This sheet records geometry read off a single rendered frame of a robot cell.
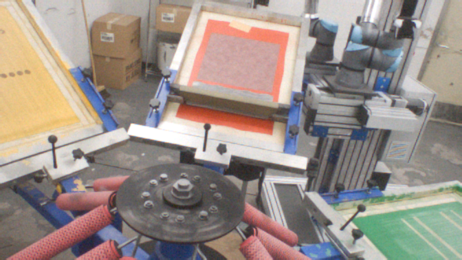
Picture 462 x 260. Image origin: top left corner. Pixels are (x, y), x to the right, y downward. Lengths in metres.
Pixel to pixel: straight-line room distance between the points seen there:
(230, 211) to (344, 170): 1.74
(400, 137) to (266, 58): 1.06
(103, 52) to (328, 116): 3.37
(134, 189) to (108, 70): 4.13
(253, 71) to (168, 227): 1.11
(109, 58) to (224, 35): 3.15
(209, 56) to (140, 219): 1.14
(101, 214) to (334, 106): 1.46
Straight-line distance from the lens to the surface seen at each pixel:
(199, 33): 1.97
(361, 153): 2.57
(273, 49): 1.92
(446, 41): 5.78
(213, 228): 0.86
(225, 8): 2.05
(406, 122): 2.19
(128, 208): 0.90
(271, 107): 1.58
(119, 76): 5.00
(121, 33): 4.82
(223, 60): 1.85
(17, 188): 1.70
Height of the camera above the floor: 1.86
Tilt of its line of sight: 26 degrees down
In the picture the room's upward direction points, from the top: 9 degrees clockwise
